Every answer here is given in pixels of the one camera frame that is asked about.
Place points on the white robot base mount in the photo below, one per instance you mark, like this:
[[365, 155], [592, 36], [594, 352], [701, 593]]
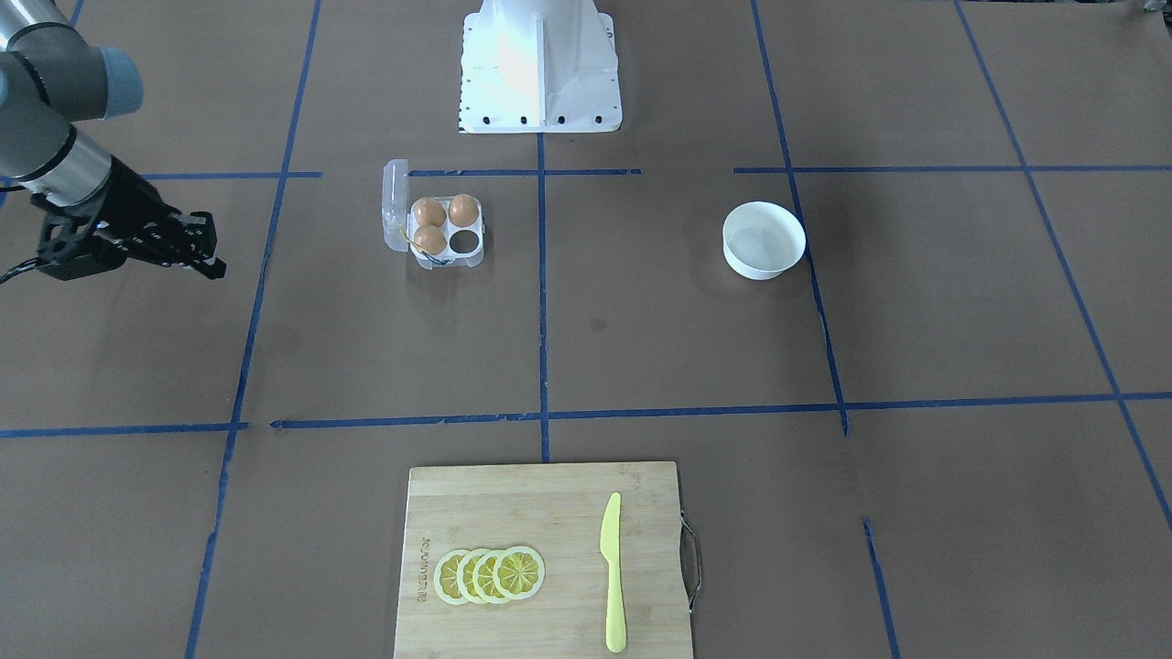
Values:
[[539, 67]]

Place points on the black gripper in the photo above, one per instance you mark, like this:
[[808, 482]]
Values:
[[131, 203]]

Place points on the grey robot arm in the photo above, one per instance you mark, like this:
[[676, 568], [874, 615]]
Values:
[[51, 79]]

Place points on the brown egg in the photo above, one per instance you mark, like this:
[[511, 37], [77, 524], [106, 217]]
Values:
[[430, 240], [428, 211], [464, 210]]

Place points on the bamboo cutting board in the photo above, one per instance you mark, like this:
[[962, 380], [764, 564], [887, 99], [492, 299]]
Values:
[[556, 509]]

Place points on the white paper bowl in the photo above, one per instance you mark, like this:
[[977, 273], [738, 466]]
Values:
[[762, 240]]

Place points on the yellow plastic knife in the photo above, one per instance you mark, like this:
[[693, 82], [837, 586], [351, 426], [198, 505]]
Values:
[[614, 624]]

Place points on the lemon slice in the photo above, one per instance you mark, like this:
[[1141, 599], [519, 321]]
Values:
[[466, 576], [447, 578], [519, 572], [485, 578]]

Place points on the clear plastic egg box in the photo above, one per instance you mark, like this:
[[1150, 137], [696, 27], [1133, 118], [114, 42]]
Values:
[[466, 246]]

